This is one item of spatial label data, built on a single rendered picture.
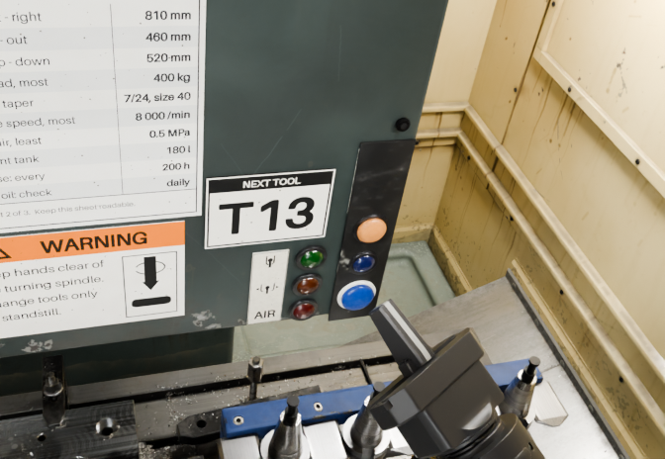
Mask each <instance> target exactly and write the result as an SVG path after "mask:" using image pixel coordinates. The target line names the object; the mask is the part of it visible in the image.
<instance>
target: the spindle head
mask: <svg viewBox="0 0 665 459"><path fill-rule="evenodd" d="M448 1H449V0H206V37H205V83H204V130H203V175H202V216H191V217H180V218H169V219H157V220H146V221H135V222H124V223H112V224H102V225H91V226H80V227H68V228H57V229H36V230H24V231H13V232H2V233H0V237H2V236H13V235H24V234H35V233H46V232H58V231H69V230H90V229H100V228H111V227H122V226H133V225H144V224H155V223H166V222H177V221H184V222H185V259H184V316H177V317H169V318H161V319H153V320H145V321H130V322H123V323H115V324H107V325H99V326H91V327H84V328H76V329H68V330H60V331H53V332H45V333H37V334H29V335H21V336H13V337H5V338H0V358H3V357H10V356H17V355H25V354H32V353H40V352H47V351H55V350H61V349H69V348H76V347H84V346H91V345H99V344H106V343H114V342H121V341H129V340H136V339H144V338H151V337H159V336H166V335H173V334H180V333H188V332H195V331H203V330H210V329H217V328H225V327H232V326H240V325H247V312H248V300H249V288H250V276H251V264H252V254H253V253H255V252H265V251H274V250H284V249H289V256H288V264H287V272H286V280H285V288H284V296H283V304H282V312H281V321H284V320H290V319H291V318H290V316H289V308H290V307H291V305H292V304H294V303H295V302H296V301H298V300H301V299H306V298H307V299H313V300H315V301H316V302H317V303H318V306H319V309H318V311H317V313H316V314H315V316H320V315H328V314H329V312H330V307H331V301H332V296H333V286H334V281H335V275H336V270H337V266H338V260H339V255H340V249H341V244H342V239H343V233H344V228H345V222H346V217H347V210H348V205H349V199H350V194H351V188H352V183H353V177H354V172H355V167H356V161H357V156H358V151H359V148H360V143H361V142H366V141H380V140H396V139H411V138H416V136H417V132H418V127H419V123H420V119H421V115H422V111H423V107H424V103H425V98H426V94H427V91H428V84H429V80H430V76H431V71H432V67H433V63H434V59H435V55H436V51H437V47H438V42H439V38H440V34H441V30H442V26H443V22H444V18H445V13H446V9H447V5H448ZM326 168H335V175H334V182H333V187H332V198H331V204H330V210H329V216H328V222H327V228H326V234H325V237H315V238H305V239H295V240H286V241H276V242H266V243H257V244H248V245H238V246H228V247H218V248H208V249H205V214H206V178H207V177H219V176H233V175H245V174H258V173H272V172H285V171H299V170H312V169H326ZM310 245H319V246H322V247H323V248H324V249H325V250H326V252H327V254H328V257H327V260H326V262H325V263H324V264H323V265H322V266H320V267H319V268H317V269H314V270H303V269H301V268H299V267H298V266H297V264H296V256H297V254H298V252H299V251H300V250H302V249H303V248H305V247H307V246H310ZM305 273H317V274H319V275H320V276H321V277H322V279H323V286H322V288H321V289H320V290H319V291H318V292H317V293H315V294H313V295H311V296H306V297H302V296H298V295H296V294H295V293H294V292H293V290H292V284H293V282H294V280H295V279H296V278H297V277H299V276H300V275H302V274H305Z"/></svg>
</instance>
